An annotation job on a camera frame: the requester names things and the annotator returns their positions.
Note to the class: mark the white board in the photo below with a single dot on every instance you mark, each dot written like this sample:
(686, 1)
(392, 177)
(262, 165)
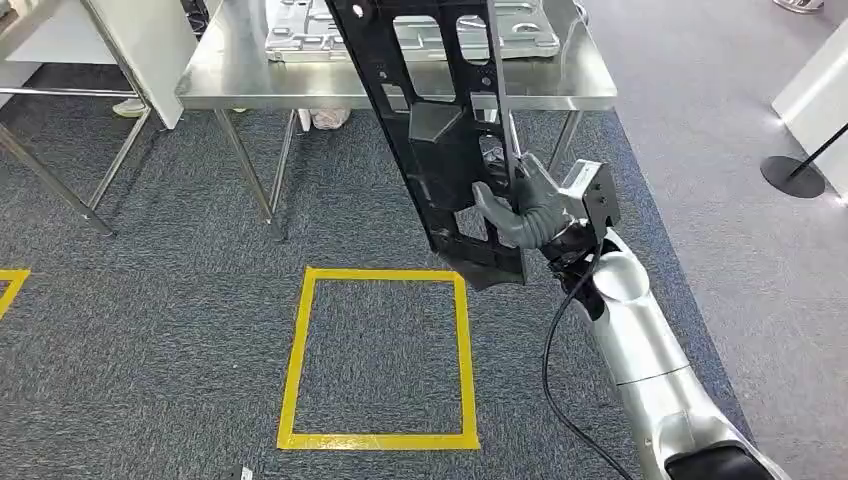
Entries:
(146, 46)

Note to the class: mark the grey stamped metal panel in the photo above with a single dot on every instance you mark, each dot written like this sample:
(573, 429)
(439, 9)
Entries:
(305, 33)

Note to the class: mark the white cabinet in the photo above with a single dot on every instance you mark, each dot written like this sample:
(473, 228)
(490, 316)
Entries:
(818, 99)

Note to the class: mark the person's shoe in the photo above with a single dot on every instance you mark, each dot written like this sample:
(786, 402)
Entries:
(798, 5)
(129, 108)
(330, 118)

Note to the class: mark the yellow tape floor square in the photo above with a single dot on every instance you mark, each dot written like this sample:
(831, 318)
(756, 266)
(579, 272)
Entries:
(467, 371)

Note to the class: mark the barrier post with black base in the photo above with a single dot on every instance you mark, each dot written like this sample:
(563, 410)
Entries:
(792, 177)

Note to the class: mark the black plastic car panel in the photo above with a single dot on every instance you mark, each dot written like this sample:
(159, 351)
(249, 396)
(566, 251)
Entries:
(437, 146)

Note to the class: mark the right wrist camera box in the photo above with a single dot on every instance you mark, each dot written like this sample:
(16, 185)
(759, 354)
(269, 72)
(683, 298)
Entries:
(593, 195)

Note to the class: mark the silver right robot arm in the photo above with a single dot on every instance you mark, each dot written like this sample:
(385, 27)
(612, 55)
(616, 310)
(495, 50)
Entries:
(649, 358)

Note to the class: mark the steel frame table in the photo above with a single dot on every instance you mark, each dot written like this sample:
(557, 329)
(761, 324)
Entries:
(99, 192)

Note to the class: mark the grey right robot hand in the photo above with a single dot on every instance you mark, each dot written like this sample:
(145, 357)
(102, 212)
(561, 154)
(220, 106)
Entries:
(536, 212)

